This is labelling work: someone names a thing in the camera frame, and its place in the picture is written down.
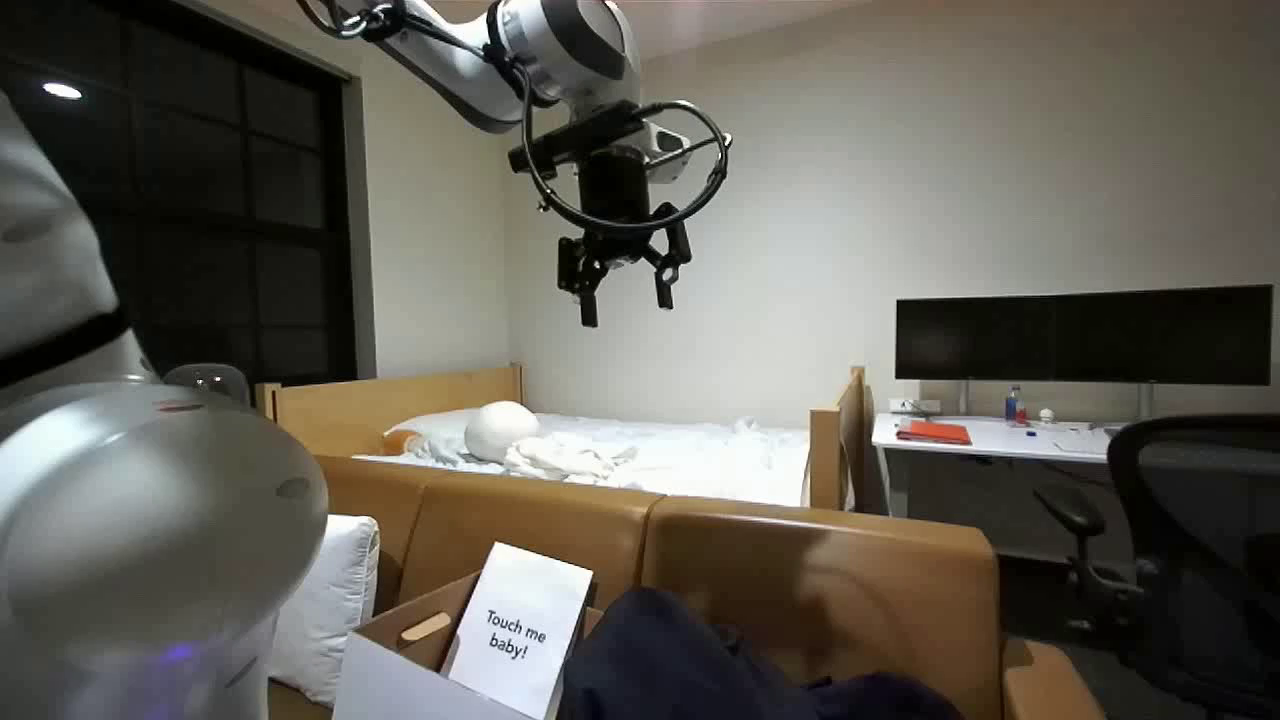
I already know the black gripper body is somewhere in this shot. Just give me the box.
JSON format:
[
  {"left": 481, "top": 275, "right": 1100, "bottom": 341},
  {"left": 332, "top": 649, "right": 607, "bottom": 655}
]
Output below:
[{"left": 575, "top": 139, "right": 655, "bottom": 261}]

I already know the dark blue jacket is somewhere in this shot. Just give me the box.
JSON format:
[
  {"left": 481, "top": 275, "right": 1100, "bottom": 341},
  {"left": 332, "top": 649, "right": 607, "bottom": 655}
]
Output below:
[{"left": 555, "top": 585, "right": 963, "bottom": 720}]

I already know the white cardboard box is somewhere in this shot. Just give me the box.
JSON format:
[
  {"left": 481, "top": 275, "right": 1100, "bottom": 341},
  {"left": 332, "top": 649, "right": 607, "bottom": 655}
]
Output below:
[{"left": 332, "top": 572, "right": 610, "bottom": 720}]

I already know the round white pillow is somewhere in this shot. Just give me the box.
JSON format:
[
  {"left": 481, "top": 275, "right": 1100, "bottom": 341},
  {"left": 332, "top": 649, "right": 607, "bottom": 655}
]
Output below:
[{"left": 461, "top": 396, "right": 543, "bottom": 462}]

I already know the bed with white sheets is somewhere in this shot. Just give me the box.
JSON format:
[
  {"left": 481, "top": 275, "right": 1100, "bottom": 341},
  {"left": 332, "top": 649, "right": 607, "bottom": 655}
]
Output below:
[{"left": 382, "top": 403, "right": 812, "bottom": 510}]

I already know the red book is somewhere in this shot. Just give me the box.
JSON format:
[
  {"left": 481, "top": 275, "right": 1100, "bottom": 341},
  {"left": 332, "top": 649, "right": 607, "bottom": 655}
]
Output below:
[{"left": 893, "top": 417, "right": 977, "bottom": 447}]

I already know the white paper sign with writing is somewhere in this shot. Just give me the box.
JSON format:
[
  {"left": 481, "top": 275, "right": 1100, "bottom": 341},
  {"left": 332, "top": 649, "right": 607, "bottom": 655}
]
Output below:
[{"left": 437, "top": 537, "right": 598, "bottom": 720}]

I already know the brown leather sofa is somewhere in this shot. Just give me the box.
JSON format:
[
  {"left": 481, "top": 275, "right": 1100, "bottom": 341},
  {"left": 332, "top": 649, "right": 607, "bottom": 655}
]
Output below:
[{"left": 311, "top": 450, "right": 1112, "bottom": 720}]

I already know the white desk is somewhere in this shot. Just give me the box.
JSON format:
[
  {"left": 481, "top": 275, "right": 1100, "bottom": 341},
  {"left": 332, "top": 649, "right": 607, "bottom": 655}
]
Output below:
[{"left": 867, "top": 403, "right": 1134, "bottom": 564}]

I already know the dark framed window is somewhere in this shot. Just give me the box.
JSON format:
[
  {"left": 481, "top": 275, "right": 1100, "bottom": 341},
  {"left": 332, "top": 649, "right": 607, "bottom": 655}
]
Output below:
[{"left": 0, "top": 0, "right": 359, "bottom": 391}]

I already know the white cushion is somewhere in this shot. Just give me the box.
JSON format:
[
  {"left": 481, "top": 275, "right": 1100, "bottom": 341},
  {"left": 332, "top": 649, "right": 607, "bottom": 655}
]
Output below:
[{"left": 265, "top": 510, "right": 382, "bottom": 708}]

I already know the wide black monitor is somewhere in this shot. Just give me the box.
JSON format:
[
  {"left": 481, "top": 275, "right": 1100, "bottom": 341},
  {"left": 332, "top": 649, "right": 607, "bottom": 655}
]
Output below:
[{"left": 893, "top": 280, "right": 1276, "bottom": 391}]

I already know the black mesh office chair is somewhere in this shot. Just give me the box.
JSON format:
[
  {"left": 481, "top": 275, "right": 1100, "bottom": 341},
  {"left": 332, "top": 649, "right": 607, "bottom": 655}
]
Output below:
[{"left": 1030, "top": 410, "right": 1280, "bottom": 720}]

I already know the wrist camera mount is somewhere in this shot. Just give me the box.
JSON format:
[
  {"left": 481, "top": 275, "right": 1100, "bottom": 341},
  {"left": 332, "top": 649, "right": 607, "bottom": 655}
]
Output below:
[{"left": 505, "top": 101, "right": 732, "bottom": 185}]

